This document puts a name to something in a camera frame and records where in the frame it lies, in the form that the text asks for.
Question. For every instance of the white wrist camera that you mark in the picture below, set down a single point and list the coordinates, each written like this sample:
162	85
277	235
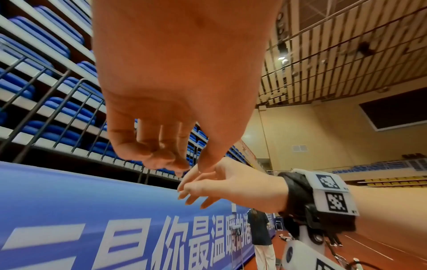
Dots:
300	253

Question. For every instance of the blue banner with white print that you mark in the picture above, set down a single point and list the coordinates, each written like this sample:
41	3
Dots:
66	200

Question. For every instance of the dark wall scoreboard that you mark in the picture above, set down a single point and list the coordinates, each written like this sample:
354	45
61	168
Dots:
397	110

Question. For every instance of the white wall vent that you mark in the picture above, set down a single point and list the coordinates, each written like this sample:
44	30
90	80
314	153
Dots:
300	148

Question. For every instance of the person's right forearm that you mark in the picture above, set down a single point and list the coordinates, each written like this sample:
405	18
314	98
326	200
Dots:
393	208

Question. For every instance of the person's left hand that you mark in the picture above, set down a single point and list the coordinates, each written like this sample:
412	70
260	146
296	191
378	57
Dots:
173	66

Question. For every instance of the distant spectator stand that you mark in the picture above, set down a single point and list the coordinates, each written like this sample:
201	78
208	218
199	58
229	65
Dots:
383	182

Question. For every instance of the rows of blue stadium seats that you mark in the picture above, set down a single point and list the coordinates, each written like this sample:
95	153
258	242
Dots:
63	108

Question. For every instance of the black wristband with marker tags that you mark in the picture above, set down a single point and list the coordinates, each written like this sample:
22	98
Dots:
335	201

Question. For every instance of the black metal railing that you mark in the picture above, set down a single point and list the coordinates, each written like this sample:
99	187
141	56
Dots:
42	116

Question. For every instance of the person's right hand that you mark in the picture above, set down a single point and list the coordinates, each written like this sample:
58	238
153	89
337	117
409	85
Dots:
247	187

